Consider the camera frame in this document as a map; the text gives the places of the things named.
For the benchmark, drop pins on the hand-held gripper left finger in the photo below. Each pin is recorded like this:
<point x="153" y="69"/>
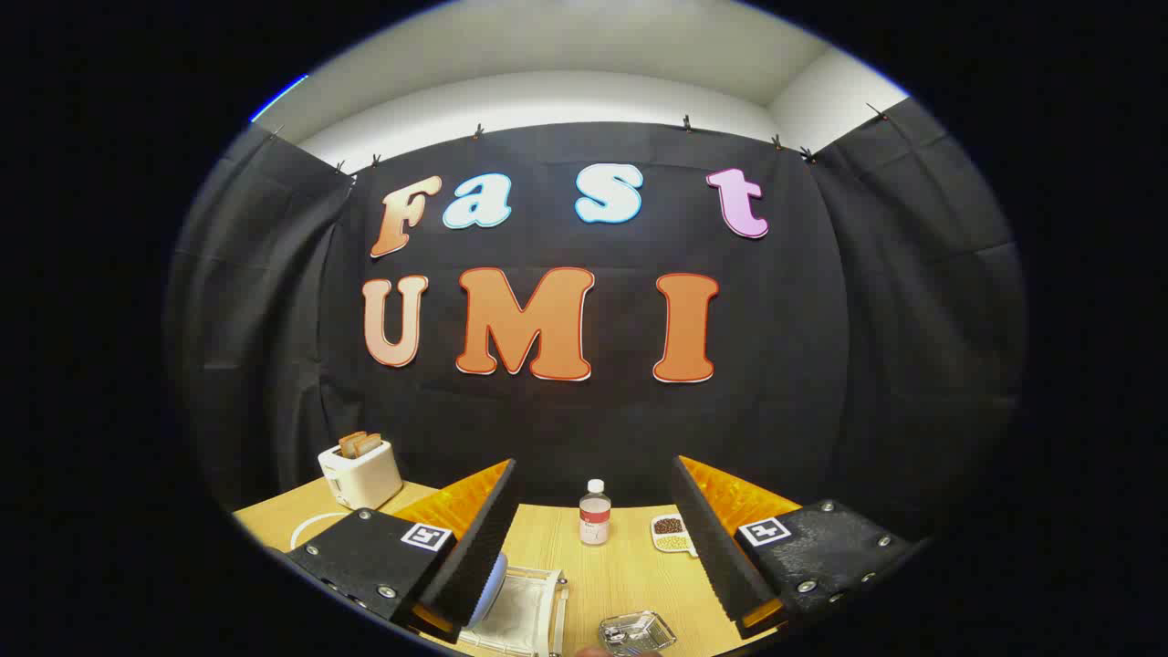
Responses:
<point x="488" y="547"/>

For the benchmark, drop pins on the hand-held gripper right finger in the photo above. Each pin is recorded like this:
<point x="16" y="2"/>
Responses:
<point x="721" y="547"/>

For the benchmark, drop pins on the light blue plate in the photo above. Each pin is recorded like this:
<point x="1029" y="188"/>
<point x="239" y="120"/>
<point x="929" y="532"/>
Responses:
<point x="495" y="584"/>

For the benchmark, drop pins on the white dish rack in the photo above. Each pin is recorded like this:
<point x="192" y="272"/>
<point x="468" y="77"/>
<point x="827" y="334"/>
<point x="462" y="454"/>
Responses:
<point x="525" y="611"/>

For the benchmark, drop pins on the white divided snack dish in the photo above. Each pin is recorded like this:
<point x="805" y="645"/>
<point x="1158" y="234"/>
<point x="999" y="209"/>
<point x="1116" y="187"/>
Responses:
<point x="671" y="534"/>

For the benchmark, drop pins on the clear water bottle red label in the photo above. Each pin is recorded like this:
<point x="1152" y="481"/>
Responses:
<point x="595" y="520"/>

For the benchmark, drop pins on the white toaster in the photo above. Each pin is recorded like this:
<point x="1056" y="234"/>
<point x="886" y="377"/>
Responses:
<point x="365" y="479"/>

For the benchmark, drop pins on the brown toast slice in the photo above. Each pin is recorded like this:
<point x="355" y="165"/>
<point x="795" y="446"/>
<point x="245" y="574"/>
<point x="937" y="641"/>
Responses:
<point x="370" y="443"/>
<point x="349" y="444"/>

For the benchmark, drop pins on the black backdrop cloth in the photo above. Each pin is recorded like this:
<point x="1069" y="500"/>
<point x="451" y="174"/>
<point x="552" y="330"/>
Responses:
<point x="602" y="429"/>

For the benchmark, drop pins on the row of black cloth clips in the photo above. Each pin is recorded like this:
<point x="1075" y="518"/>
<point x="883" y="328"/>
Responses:
<point x="478" y="133"/>

